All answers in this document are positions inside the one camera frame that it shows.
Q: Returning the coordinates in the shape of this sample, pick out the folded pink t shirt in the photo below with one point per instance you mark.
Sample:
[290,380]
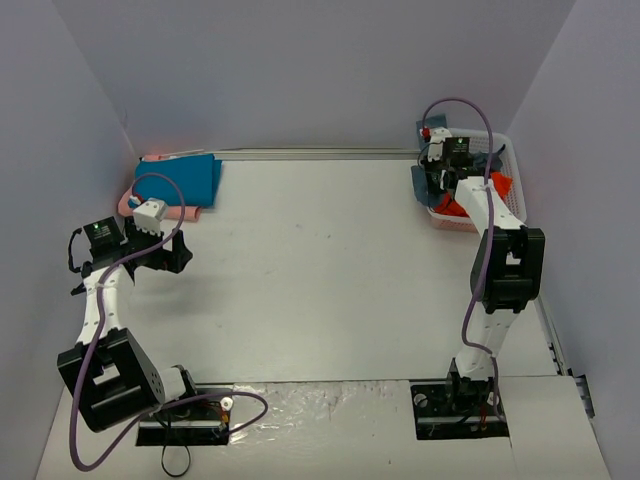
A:
[192,213]

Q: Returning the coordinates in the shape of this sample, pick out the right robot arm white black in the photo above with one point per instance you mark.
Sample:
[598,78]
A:
[506,274]

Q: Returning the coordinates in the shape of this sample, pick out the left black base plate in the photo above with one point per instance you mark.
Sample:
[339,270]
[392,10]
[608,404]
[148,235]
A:
[202,423]

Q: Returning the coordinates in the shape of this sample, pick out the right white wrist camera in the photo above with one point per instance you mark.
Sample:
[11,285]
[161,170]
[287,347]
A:
[434,141]

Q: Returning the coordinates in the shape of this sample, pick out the aluminium rail edge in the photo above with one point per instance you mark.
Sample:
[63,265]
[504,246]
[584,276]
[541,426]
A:
[315,153]
[559,359]

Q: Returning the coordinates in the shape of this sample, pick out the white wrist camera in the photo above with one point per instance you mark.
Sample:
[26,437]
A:
[149,215]
[434,141]

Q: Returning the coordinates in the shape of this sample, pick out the aluminium rail right edge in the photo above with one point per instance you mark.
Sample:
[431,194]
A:
[559,359]

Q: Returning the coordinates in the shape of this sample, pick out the folded teal t shirt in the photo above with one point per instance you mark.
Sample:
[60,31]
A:
[196,176]

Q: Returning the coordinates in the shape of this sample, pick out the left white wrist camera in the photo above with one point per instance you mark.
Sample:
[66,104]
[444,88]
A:
[149,215]

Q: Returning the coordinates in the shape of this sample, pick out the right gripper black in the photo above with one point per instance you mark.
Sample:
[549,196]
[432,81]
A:
[433,179]

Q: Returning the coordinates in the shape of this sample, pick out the white plastic basket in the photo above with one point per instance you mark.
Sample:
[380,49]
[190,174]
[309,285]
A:
[513,197]

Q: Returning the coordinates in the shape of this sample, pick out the aluminium rail back edge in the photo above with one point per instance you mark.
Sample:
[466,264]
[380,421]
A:
[315,153]

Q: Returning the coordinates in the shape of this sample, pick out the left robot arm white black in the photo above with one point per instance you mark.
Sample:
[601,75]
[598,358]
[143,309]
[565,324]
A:
[121,381]

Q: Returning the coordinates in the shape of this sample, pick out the orange crumpled t shirt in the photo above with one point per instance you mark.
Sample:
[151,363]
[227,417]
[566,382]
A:
[477,198]

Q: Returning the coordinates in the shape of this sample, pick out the dark blue-grey t shirt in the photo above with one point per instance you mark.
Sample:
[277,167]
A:
[425,185]

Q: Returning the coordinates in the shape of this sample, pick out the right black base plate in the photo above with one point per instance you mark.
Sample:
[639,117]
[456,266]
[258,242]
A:
[443,414]

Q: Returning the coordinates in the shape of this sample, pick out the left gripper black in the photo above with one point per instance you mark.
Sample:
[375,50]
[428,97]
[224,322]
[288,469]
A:
[163,248]

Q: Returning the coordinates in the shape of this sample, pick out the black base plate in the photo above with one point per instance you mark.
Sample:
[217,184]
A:
[202,423]
[443,414]

